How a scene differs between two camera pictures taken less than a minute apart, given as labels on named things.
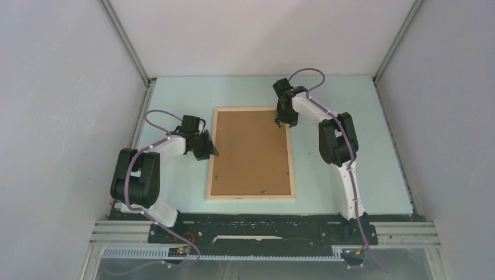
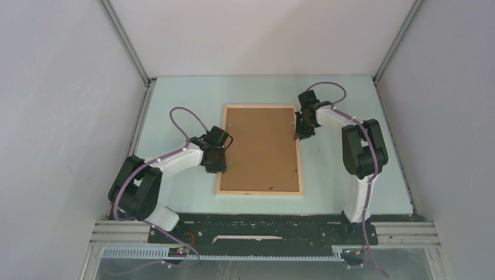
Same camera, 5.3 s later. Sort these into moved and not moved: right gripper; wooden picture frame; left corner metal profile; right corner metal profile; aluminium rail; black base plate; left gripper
Moved: right gripper; left gripper; wooden picture frame
Not moved: right corner metal profile; black base plate; aluminium rail; left corner metal profile
